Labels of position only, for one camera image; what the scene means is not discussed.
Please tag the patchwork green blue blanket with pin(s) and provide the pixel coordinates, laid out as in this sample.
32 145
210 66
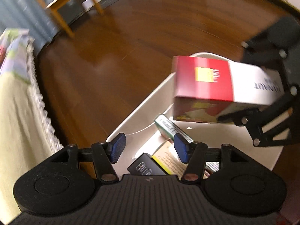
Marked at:
16 46

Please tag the red white bandage box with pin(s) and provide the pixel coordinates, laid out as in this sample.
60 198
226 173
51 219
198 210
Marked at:
208 87

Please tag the black Flyco box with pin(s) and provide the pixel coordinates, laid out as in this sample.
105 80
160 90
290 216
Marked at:
145 165

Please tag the yellow red medicine box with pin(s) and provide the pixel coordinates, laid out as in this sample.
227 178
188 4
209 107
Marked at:
166 157

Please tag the green white medicine box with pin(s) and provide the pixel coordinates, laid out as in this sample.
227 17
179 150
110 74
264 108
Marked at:
168 129

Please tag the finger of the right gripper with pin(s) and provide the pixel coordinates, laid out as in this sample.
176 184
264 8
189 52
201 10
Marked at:
261 52
239 117

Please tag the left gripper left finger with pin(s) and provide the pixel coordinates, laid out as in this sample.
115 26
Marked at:
102 155

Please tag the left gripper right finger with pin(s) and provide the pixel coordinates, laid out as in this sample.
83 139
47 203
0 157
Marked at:
196 155

